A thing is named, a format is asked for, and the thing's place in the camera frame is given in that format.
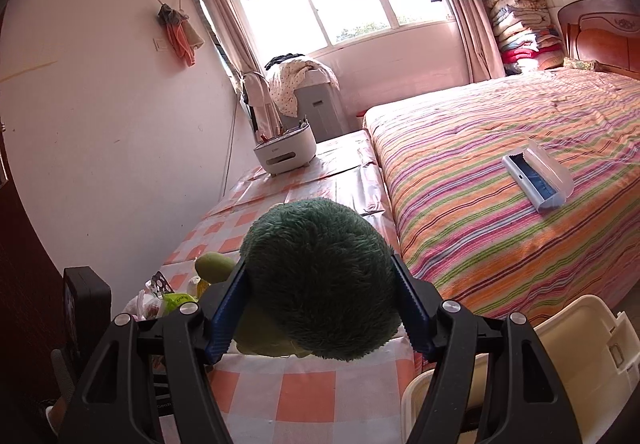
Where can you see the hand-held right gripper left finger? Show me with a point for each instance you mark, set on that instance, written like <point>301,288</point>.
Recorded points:
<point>227,319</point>

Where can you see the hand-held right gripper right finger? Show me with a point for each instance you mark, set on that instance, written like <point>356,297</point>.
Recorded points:
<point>412,314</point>

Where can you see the green plush toy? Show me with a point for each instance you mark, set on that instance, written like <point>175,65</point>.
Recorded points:
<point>320,274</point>

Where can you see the green snack packet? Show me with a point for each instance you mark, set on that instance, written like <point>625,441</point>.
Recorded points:
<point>177,301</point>

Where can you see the green mango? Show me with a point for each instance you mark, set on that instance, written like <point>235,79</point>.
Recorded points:
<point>212,266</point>

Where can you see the white plastic bag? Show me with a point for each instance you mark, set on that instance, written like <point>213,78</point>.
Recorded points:
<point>142,306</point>

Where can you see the table with checkered cloth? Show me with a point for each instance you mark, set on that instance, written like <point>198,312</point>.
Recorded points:
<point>300,389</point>

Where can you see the bed with striped sheet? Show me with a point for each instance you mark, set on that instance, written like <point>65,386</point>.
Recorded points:
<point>475,224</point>

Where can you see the white plastic bin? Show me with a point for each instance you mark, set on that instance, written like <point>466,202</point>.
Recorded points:
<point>575,339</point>

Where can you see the white tabletop storage box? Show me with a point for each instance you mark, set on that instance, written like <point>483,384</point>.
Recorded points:
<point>285,151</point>

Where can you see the white and blue case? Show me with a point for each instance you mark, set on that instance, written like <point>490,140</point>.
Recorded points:
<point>530,179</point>

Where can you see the grey washing machine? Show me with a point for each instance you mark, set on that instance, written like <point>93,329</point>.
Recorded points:
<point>320,108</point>

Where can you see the white dotted cloth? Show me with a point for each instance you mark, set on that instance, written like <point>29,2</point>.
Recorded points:
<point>290,83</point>

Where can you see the orange and grey hanging cloth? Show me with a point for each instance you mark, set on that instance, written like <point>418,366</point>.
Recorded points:
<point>180,36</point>

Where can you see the beige curtain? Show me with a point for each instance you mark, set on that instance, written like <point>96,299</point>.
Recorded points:
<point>475,38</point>
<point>220,23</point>

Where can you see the patterned pillow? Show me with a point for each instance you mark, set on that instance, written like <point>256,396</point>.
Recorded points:
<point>582,63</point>

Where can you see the window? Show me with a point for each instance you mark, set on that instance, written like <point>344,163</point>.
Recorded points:
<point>350,8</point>

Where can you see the stack of folded quilts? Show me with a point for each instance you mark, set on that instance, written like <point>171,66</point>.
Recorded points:
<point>520,18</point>

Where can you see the wooden bed headboard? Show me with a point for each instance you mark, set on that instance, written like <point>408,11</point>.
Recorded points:
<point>605,33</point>

